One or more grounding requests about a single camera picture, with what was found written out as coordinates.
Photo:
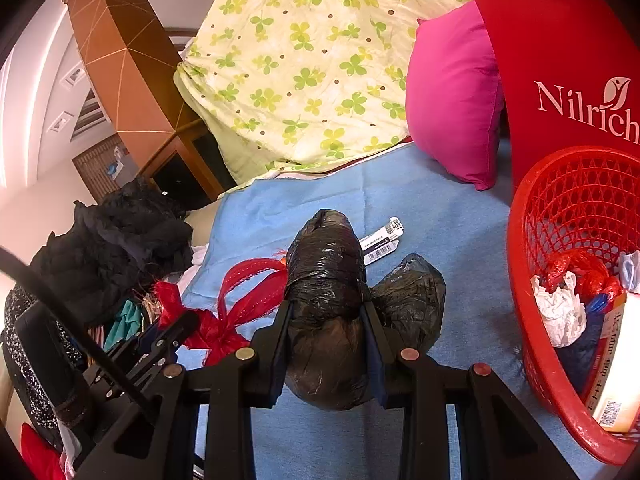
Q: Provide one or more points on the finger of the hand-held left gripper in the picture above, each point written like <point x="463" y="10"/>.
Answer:
<point x="145" y="370"/>
<point x="172" y="330"/>

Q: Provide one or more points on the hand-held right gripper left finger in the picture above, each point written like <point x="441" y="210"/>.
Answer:
<point x="279" y="360"/>

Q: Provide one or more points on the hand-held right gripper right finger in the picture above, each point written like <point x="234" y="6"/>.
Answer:
<point x="375" y="360"/>

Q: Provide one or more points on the black plastic bag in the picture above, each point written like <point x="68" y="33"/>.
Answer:
<point x="325" y="285"/>
<point x="410" y="295"/>

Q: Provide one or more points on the blue white medicine box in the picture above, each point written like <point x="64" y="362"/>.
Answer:
<point x="382" y="242"/>

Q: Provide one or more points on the white tissue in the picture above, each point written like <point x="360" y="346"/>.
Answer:
<point x="557" y="310"/>

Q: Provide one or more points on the blue plastic bag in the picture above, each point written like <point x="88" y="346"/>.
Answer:
<point x="582" y="350"/>

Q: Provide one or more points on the red plastic bag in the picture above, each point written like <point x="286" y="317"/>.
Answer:
<point x="580" y="267"/>

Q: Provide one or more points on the orange white medicine box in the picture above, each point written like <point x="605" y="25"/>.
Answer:
<point x="620" y="360"/>

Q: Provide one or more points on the red mesh basket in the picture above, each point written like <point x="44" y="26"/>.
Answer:
<point x="575" y="195"/>

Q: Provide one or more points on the teal cloth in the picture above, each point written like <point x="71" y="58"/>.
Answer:
<point x="125" y="325"/>

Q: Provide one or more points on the white bed sheet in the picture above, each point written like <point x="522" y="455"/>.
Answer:
<point x="198" y="256"/>

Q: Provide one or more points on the black garment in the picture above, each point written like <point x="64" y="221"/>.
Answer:
<point x="115" y="250"/>

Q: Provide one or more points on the red cloth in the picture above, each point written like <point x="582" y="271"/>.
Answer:
<point x="42" y="455"/>

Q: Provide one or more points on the blue blanket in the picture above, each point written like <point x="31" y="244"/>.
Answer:
<point x="450" y="240"/>

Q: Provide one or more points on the wooden lattice door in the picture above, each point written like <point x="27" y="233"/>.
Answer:
<point x="100" y="170"/>

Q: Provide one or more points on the pink pillow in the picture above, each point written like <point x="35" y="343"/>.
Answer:
<point x="455" y="110"/>

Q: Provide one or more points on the pale crumpled paper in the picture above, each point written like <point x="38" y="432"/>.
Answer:
<point x="631" y="270"/>

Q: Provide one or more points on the clover print quilt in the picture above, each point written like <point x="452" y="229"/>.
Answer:
<point x="300" y="60"/>

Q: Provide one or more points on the orange wooden cabinet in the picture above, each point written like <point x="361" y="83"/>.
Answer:
<point x="120" y="35"/>

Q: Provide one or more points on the red paper bag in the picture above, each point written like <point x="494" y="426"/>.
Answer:
<point x="550" y="35"/>

